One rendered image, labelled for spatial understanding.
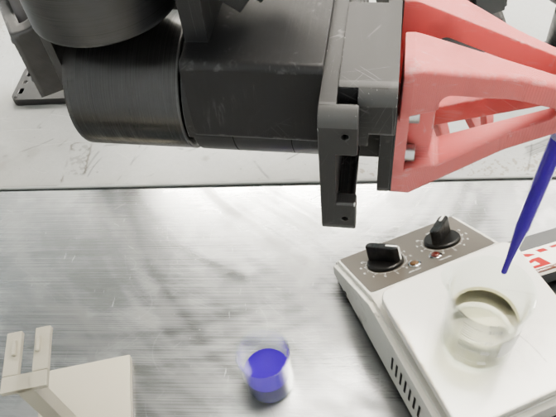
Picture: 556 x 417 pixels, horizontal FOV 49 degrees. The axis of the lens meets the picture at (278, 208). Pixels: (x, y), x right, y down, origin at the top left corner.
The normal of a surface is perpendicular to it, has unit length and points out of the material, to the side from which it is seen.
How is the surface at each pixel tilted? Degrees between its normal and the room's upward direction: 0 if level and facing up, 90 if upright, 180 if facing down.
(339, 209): 91
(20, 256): 0
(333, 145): 91
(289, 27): 1
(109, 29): 91
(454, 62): 22
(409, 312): 0
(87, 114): 82
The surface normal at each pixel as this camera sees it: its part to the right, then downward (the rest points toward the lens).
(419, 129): -0.15, 0.79
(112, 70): -0.16, 0.11
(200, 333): -0.10, -0.63
